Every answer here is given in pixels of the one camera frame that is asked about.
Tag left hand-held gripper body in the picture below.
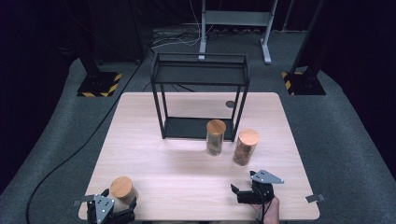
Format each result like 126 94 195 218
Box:
86 194 137 224

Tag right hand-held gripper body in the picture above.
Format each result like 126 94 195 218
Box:
236 169 285 205

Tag short glass jar wooden lid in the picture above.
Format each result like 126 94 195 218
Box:
109 175 139 214

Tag tall glass jar brown contents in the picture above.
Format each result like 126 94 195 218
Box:
233 128 261 167

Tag tall glass jar greenish contents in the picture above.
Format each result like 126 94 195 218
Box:
205 119 227 157

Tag black metal two-tier rack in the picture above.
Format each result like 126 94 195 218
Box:
150 51 251 143

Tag person's right hand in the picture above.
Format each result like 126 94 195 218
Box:
250 196 280 224

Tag grey metal table clip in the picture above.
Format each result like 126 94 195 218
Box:
305 193 326 204
72 194 95 207

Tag black stand with striped base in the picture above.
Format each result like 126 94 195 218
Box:
74 46 123 98
280 0 327 96

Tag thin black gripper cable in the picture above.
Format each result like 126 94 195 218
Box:
261 186 269 224

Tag long black floor cable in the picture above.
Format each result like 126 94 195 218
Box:
25 59 148 224

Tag grey metal stand frame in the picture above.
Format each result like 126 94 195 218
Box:
198 0 280 65

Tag bundle of floor cables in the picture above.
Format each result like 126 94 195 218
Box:
150 28 204 50

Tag white hanging cable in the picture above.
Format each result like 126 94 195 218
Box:
188 0 204 47

